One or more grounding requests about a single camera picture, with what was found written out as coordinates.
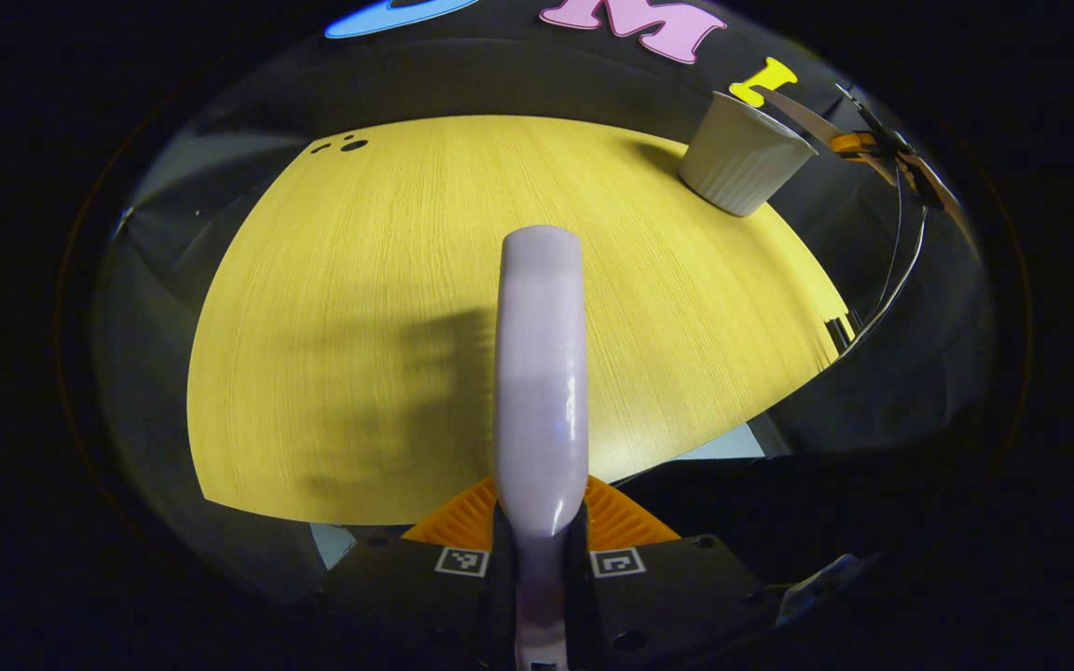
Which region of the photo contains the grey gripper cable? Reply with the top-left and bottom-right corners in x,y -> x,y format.
826,163 -> 929,360

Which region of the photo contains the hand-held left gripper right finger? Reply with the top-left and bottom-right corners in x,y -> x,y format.
567,475 -> 771,667

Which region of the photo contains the pale grey dustpan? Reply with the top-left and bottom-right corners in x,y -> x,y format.
761,87 -> 976,248

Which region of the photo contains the wooden desktop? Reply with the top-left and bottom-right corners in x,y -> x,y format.
186,114 -> 855,526

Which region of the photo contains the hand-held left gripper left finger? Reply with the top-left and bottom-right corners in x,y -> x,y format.
323,477 -> 515,671

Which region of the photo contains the white ribbed garbage bin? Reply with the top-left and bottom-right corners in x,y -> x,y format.
679,90 -> 819,217

